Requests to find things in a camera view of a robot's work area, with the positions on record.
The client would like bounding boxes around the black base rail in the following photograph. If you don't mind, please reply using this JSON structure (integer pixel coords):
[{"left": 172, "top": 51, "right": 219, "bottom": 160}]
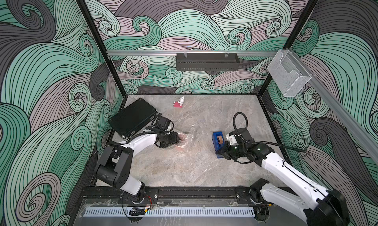
[{"left": 82, "top": 186, "right": 296, "bottom": 205}]

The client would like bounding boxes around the black hard case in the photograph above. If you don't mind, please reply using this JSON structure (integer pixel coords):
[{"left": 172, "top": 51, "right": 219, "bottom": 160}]
[{"left": 108, "top": 98, "right": 157, "bottom": 140}]

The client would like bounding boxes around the white bunny on pink base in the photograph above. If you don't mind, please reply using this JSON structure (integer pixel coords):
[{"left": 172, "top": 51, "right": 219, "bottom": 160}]
[{"left": 173, "top": 96, "right": 185, "bottom": 108}]

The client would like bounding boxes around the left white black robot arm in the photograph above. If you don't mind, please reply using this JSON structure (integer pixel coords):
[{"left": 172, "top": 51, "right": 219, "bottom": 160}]
[{"left": 94, "top": 113, "right": 180, "bottom": 201}]

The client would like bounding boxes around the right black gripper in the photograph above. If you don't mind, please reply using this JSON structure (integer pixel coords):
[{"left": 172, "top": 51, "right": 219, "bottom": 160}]
[{"left": 214, "top": 140, "right": 246, "bottom": 160}]

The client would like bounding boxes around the aluminium wall rail back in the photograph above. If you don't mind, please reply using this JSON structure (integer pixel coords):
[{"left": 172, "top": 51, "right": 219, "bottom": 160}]
[{"left": 107, "top": 50, "right": 278, "bottom": 58}]

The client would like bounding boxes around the white slotted cable duct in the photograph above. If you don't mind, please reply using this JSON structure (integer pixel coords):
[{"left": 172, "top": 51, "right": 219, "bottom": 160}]
[{"left": 83, "top": 206, "right": 255, "bottom": 218}]

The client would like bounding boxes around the aluminium wall rail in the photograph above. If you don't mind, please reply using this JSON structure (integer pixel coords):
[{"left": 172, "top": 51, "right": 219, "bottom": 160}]
[
  {"left": 107, "top": 50, "right": 278, "bottom": 58},
  {"left": 290, "top": 50, "right": 378, "bottom": 163}
]

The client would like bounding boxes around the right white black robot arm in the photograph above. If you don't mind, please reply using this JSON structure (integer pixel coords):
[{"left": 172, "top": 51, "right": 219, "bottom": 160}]
[{"left": 215, "top": 112, "right": 350, "bottom": 226}]

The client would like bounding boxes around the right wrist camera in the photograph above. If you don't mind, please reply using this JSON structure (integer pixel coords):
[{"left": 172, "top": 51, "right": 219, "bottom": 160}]
[{"left": 225, "top": 132, "right": 239, "bottom": 146}]

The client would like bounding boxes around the aluminium wall rail right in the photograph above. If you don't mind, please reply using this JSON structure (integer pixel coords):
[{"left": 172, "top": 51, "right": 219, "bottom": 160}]
[{"left": 290, "top": 50, "right": 378, "bottom": 163}]

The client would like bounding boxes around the clear acrylic wall holder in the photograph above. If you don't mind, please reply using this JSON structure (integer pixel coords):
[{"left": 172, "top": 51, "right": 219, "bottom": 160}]
[{"left": 268, "top": 49, "right": 312, "bottom": 98}]

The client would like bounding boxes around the black wall-mounted tray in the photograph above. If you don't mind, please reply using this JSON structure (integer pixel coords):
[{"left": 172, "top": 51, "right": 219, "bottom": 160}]
[{"left": 176, "top": 52, "right": 240, "bottom": 73}]

